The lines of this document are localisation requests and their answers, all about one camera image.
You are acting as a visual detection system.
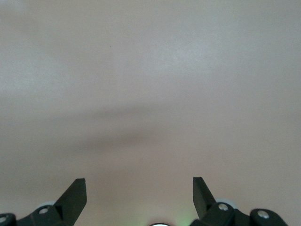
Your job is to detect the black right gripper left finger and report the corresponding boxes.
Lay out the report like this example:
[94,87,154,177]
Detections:
[0,178,87,226]

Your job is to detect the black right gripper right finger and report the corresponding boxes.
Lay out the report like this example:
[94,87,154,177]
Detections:
[190,176,289,226]

